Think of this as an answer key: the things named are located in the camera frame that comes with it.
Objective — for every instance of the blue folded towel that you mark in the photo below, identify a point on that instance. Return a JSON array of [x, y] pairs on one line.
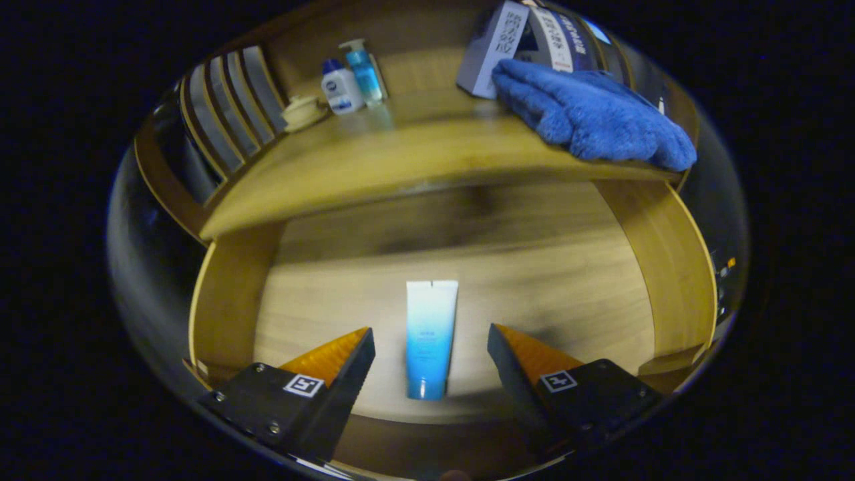
[[594, 120]]

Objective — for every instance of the white bottle with blue cap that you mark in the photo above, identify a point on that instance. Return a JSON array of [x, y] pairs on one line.
[[342, 90]]

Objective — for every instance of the wooden drawer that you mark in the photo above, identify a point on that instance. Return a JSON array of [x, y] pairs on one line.
[[534, 280]]

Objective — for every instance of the dark blue book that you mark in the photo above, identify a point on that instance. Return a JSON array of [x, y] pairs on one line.
[[581, 43]]

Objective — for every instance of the white spine book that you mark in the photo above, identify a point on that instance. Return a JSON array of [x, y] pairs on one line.
[[554, 40]]

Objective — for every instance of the wooden countertop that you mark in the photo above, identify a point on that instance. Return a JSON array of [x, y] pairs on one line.
[[401, 160]]

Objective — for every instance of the blue pump bottle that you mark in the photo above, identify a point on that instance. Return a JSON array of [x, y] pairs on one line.
[[366, 73]]

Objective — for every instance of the blue white tube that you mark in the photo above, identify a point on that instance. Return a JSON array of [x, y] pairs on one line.
[[431, 334]]

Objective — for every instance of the grey leaning book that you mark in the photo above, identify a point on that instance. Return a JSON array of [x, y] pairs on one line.
[[491, 50]]

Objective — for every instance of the wooden cabinet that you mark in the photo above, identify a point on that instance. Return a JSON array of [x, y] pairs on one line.
[[427, 67]]

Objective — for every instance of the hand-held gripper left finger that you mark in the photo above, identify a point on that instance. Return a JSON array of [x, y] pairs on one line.
[[340, 401]]

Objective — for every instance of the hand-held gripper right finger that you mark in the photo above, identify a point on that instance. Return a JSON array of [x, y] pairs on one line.
[[514, 387]]

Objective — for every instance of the small beige lidded cup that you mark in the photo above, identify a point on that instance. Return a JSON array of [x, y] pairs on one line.
[[304, 112]]

